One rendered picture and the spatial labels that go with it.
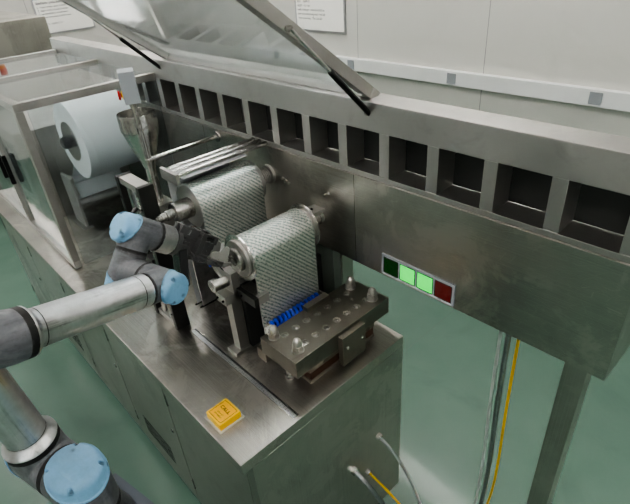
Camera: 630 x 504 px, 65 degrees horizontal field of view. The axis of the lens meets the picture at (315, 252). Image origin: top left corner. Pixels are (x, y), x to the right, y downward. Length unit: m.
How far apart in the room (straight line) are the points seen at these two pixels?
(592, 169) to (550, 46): 2.59
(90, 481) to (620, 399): 2.44
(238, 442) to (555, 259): 0.91
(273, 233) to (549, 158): 0.76
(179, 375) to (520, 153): 1.15
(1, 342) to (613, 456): 2.41
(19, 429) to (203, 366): 0.61
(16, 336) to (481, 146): 0.97
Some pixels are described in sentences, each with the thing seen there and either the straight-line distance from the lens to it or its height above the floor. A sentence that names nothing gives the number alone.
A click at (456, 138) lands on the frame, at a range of 1.20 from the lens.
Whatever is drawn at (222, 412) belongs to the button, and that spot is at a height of 0.92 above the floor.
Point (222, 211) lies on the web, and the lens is 1.59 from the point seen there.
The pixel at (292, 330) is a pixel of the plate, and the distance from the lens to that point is 1.51.
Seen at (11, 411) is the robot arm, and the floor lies 1.26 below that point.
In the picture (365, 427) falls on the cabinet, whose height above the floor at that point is 0.62.
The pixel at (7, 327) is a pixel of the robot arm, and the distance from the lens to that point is 0.97.
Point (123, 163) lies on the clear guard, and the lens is 2.29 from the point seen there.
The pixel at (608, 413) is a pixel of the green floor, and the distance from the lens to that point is 2.87.
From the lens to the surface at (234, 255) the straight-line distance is 1.43.
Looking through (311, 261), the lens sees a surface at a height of 1.16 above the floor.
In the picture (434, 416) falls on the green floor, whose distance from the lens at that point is 2.63.
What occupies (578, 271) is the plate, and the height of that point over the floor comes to 1.39.
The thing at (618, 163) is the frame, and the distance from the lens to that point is 1.07.
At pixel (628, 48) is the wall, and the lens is 3.49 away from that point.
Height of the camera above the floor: 2.01
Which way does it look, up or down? 32 degrees down
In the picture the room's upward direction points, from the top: 5 degrees counter-clockwise
